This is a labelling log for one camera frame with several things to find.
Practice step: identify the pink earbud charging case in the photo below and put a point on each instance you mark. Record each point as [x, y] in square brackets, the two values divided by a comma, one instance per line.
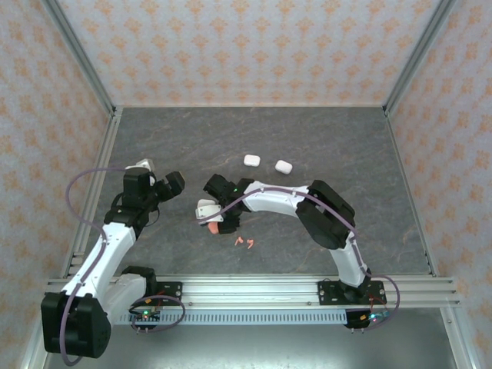
[212, 229]

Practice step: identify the pink earbud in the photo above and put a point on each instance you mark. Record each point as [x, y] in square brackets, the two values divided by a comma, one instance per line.
[238, 241]
[250, 243]

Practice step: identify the white earbud charging case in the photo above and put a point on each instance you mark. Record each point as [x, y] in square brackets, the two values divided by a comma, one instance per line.
[251, 159]
[283, 166]

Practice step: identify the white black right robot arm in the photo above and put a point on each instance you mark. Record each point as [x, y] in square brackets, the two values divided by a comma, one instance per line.
[273, 201]

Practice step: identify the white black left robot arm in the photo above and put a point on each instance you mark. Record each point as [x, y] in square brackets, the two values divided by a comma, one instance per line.
[100, 253]

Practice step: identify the left controller circuit board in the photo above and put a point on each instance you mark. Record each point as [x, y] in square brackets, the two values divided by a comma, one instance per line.
[145, 316]

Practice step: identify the controller circuit board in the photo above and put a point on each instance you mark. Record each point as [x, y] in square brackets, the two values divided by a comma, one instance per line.
[371, 317]
[145, 316]

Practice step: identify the right controller circuit board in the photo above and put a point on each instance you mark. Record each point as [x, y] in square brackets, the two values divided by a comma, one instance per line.
[371, 317]

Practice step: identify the aluminium side rail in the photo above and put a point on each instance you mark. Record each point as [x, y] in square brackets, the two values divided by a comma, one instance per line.
[100, 153]
[404, 165]

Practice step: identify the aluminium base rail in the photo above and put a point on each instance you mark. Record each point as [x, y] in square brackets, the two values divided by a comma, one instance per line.
[250, 294]

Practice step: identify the aluminium frame post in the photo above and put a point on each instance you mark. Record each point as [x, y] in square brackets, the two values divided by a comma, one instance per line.
[77, 54]
[421, 54]

